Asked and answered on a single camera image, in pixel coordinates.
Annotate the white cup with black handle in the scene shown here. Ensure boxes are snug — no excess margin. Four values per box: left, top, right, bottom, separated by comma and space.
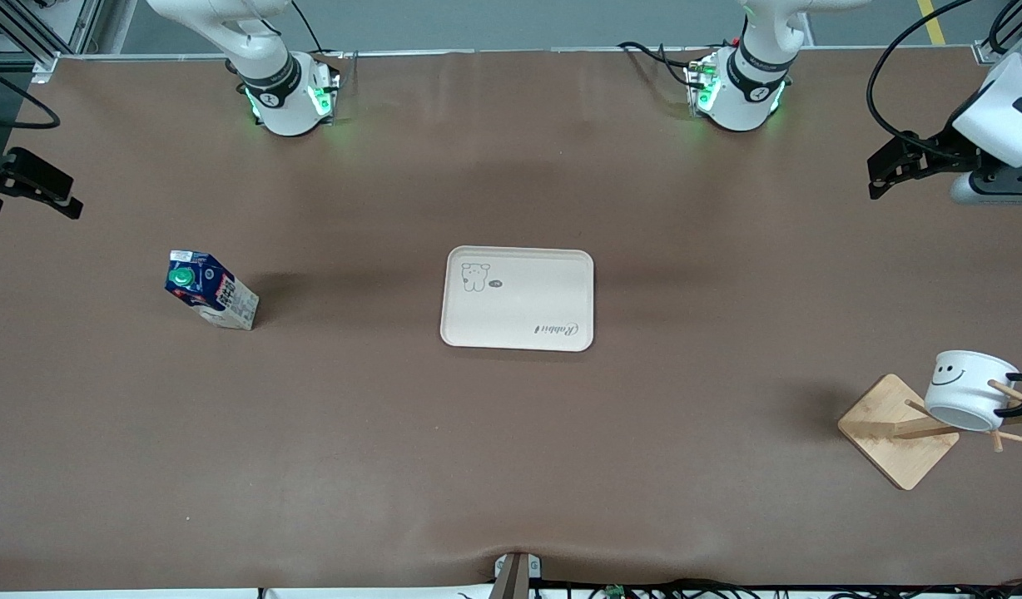
923, 350, 1022, 432

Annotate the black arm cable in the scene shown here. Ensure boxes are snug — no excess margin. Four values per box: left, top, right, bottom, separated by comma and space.
0, 65, 62, 131
866, 0, 1022, 144

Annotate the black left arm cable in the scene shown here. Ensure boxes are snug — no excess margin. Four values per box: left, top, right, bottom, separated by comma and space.
866, 0, 1022, 144

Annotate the aluminium frame profile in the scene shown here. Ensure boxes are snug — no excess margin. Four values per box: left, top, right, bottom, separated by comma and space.
973, 0, 1022, 66
0, 0, 106, 80

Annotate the black base cable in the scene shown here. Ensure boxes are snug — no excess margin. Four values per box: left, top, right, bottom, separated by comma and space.
290, 0, 346, 63
618, 40, 712, 88

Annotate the wooden cup rack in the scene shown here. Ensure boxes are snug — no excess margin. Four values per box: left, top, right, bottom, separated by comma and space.
837, 374, 1022, 492

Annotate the blue and white milk carton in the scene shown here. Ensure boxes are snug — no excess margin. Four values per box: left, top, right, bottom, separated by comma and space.
164, 250, 260, 332

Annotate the metal table clamp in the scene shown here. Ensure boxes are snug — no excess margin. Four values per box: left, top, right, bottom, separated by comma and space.
494, 552, 543, 599

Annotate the cream tray with Rabbit print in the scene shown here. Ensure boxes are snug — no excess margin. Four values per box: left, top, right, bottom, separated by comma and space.
440, 245, 596, 353

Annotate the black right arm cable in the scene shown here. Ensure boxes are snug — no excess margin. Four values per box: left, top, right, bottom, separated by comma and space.
0, 65, 62, 131

